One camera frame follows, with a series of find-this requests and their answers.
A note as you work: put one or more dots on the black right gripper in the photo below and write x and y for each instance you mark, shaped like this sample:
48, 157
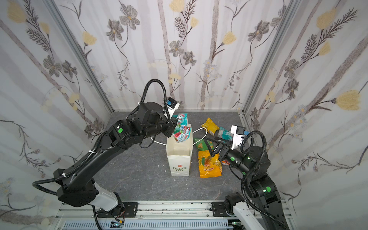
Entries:
220, 148

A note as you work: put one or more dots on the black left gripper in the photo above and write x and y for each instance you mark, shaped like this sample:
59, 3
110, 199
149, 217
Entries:
169, 128

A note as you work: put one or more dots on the teal candy bag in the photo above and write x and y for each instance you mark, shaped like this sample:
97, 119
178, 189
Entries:
224, 134

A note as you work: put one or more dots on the yellow snack packet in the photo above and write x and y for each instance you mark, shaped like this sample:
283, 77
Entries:
210, 126

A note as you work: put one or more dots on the Fox's lemon blackcurrant candy bag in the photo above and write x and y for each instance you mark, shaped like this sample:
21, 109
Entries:
225, 162

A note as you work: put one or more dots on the green chips bag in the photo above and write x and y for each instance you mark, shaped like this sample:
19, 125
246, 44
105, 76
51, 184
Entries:
201, 145

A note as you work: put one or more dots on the orange snack bag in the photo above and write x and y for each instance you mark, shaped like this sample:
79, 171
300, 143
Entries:
209, 167

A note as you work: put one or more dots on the white paper shopping bag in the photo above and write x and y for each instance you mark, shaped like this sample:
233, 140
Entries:
179, 154

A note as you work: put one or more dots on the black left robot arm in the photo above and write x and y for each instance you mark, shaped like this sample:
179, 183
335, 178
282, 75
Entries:
76, 186

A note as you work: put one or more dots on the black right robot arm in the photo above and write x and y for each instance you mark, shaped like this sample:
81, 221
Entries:
258, 206

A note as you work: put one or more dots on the small green circuit board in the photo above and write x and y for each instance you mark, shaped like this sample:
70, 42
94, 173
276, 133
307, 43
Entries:
117, 224

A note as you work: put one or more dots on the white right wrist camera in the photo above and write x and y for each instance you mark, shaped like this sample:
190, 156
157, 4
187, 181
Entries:
239, 133

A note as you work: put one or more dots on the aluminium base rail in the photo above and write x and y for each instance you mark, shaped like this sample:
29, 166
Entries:
150, 215

